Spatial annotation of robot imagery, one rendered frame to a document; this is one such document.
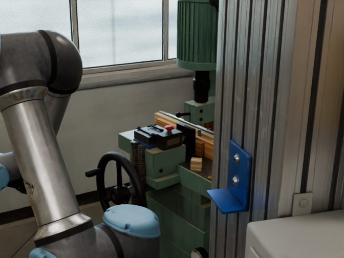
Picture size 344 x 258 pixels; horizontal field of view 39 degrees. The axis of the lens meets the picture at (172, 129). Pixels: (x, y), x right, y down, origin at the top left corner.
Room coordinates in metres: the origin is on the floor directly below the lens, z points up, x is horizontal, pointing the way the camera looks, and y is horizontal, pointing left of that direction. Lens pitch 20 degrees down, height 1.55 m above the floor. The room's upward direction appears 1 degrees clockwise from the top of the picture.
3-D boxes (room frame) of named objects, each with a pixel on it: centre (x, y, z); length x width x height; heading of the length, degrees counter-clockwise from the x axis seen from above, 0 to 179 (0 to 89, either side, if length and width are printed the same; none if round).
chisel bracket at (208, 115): (1.64, -0.12, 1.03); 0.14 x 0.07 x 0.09; 128
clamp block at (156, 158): (1.51, 0.05, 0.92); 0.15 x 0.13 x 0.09; 38
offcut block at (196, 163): (1.44, -0.08, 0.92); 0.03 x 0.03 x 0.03; 81
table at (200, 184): (1.56, -0.02, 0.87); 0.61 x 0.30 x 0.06; 38
